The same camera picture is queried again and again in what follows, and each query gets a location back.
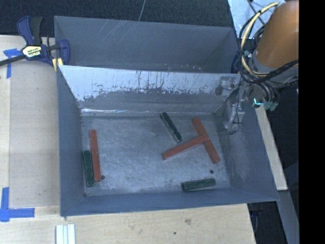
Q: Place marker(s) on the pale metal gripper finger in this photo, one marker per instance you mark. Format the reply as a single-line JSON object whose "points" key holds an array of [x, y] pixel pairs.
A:
{"points": [[226, 84], [234, 116]]}

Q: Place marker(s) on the red-brown flat block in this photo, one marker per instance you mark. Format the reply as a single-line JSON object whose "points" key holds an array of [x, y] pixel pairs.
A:
{"points": [[184, 147], [212, 151], [95, 156]]}

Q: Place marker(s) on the dark green flat block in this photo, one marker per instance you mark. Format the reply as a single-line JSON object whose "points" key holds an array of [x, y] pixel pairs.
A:
{"points": [[171, 127], [88, 169], [198, 184]]}

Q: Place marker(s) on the grey metal bin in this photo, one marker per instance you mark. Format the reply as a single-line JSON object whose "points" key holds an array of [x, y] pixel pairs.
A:
{"points": [[142, 161]]}

